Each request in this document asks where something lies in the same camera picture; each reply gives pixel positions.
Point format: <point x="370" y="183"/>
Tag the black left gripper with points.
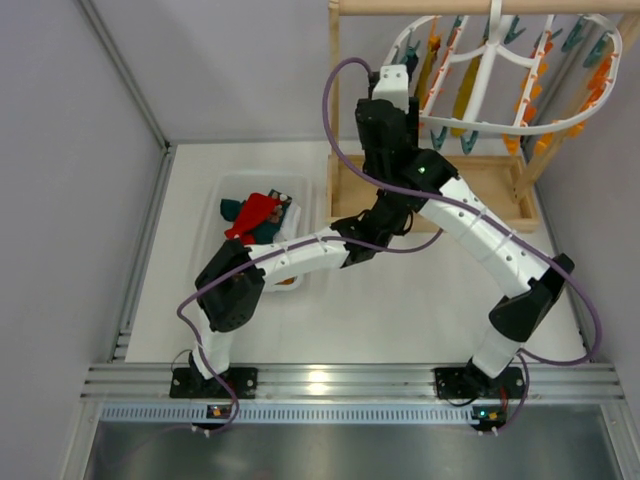
<point x="395" y="220"/>

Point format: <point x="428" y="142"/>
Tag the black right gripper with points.
<point x="378" y="120"/>

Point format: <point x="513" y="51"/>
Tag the white oval clip hanger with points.
<point x="507" y="83"/>

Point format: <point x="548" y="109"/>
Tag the red sock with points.
<point x="256" y="209"/>

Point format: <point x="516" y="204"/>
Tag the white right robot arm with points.
<point x="522" y="315"/>

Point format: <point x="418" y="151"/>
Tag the mustard yellow sock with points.
<point x="465" y="88"/>

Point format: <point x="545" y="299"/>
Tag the dark navy hanging sock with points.
<point x="411" y="59"/>

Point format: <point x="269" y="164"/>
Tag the dark green sock in bin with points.
<point x="266" y="232"/>

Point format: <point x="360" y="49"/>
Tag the clear plastic bin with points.
<point x="238" y="185"/>

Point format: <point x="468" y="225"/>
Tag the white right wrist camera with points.
<point x="393" y="86"/>

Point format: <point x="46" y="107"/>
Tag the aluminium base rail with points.
<point x="589" y="383"/>

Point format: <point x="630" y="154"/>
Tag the perforated white cable duct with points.
<point x="264" y="413"/>

